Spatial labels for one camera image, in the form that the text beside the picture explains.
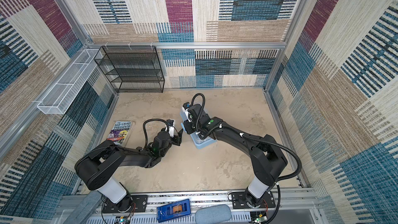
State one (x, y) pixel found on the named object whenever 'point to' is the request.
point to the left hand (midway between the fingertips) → (177, 126)
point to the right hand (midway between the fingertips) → (188, 124)
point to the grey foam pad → (213, 214)
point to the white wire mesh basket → (57, 98)
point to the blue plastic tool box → (198, 143)
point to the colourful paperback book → (119, 131)
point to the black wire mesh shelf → (132, 69)
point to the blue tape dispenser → (173, 210)
